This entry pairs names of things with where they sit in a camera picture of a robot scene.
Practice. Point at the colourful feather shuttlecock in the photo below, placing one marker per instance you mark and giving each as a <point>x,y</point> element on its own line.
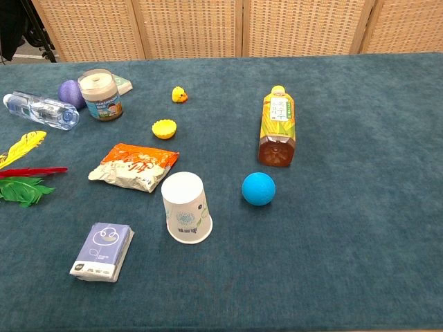
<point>24,188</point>

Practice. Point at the blue ball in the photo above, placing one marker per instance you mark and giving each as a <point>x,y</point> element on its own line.
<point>258,189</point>

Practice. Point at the white paper cup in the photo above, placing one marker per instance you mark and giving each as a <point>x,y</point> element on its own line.
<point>185,204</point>

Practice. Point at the yellow label tea bottle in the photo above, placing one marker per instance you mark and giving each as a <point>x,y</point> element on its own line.
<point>277,131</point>

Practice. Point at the yellow fluted cake mould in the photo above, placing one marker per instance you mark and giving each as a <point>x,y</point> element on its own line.
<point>164,129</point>

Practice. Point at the yellow duck toy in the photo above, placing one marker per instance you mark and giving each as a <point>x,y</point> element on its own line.
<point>179,95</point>

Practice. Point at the orange and white snack bag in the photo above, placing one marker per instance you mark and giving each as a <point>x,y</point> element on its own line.
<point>133,167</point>

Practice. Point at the teal tablecloth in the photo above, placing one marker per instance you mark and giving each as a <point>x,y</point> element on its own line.
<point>328,224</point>

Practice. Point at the green and white box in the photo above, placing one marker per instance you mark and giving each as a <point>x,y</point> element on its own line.
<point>124,84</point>

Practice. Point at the clear jar with beige lid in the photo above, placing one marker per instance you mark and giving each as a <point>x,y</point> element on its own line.
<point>102,98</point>

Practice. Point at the woven rattan screen panel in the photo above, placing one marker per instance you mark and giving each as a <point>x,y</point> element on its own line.
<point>190,27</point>
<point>408,24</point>
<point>304,26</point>
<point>90,27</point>

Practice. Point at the purple and white tissue pack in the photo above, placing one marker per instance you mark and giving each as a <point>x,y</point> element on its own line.
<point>102,252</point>

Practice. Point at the purple ball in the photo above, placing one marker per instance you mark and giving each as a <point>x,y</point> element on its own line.
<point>68,92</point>

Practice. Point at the clear plastic water bottle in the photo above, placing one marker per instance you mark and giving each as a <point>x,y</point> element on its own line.
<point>41,110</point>

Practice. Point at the black hanging cloth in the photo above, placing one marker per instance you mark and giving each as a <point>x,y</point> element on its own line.
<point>10,24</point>

